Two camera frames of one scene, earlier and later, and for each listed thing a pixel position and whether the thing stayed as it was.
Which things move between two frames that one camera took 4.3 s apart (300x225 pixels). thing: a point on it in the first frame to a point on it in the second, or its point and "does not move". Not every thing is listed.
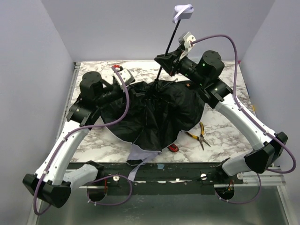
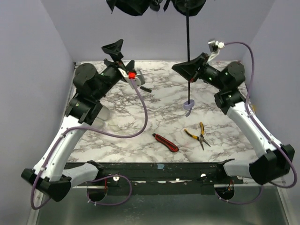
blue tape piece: (160, 166) does not move
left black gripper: (122, 88) to (119, 63)
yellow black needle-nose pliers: (201, 138) does not move
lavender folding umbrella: (154, 116) to (184, 7)
